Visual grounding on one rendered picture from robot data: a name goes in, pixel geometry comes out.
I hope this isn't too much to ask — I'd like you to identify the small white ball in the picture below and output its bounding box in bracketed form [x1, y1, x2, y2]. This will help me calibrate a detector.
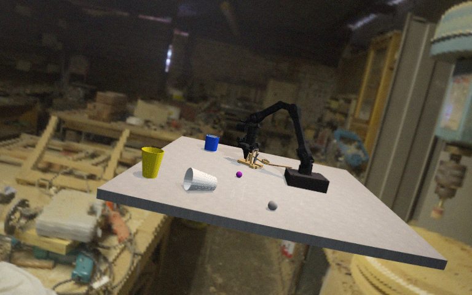
[268, 201, 278, 210]

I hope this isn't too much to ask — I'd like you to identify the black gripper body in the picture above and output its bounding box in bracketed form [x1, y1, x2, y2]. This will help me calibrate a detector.
[237, 133, 261, 149]

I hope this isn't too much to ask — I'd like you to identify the blue cup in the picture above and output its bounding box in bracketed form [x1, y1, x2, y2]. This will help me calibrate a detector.
[204, 135, 219, 152]

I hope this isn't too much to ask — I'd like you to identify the olive yellow cup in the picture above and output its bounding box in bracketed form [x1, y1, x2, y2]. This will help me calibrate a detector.
[141, 147, 165, 179]

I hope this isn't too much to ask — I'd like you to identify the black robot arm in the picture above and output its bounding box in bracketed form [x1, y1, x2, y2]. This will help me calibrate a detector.
[237, 101, 314, 176]

